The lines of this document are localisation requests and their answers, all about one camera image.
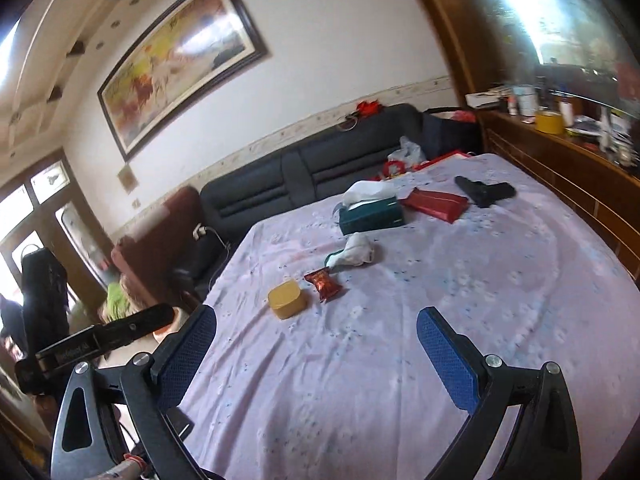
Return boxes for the brown armchair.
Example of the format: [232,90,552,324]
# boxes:
[111,186,203,311]

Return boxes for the flat red box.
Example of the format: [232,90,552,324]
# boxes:
[402,187,470,224]

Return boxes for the white charger with cable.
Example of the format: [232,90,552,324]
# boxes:
[192,225,236,291]

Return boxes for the yellow rounded box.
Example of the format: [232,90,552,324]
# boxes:
[267,280,308,321]

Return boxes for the black toy pistol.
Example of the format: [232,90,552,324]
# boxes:
[454,175,516,209]

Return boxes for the wooden glass partition cabinet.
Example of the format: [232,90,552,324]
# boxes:
[400,0,640,283]

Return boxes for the red snack wrapper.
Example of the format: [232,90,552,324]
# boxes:
[304,267,345,304]

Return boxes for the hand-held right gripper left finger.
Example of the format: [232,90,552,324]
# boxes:
[50,305,221,480]

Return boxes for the wooden glass door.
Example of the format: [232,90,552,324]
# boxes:
[0,147,121,321]

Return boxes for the green cloth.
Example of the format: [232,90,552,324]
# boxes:
[102,282,134,322]

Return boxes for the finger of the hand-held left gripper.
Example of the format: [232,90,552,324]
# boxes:
[99,302,176,352]

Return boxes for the white plastic bag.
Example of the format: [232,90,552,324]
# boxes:
[387,136,427,166]

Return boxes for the yellow round tin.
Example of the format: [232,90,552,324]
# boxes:
[535,110,566,135]

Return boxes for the clutter of bottles and boxes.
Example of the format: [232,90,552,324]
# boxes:
[467,77,640,168]

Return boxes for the black sofa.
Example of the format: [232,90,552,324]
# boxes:
[200,104,483,291]

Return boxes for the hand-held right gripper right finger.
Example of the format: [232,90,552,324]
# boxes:
[416,306,583,480]

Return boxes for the green tissue box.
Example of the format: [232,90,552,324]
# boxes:
[332,180,405,236]

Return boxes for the large framed wall painting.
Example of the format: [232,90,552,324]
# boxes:
[96,0,268,162]

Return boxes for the crumpled white paper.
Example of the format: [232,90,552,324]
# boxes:
[324,232,379,267]

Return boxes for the red bag with white print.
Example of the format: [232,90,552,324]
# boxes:
[377,150,478,181]

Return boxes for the black bag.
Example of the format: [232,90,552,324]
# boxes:
[422,106,485,158]

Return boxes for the pale floral tablecloth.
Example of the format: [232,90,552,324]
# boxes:
[177,152,640,480]

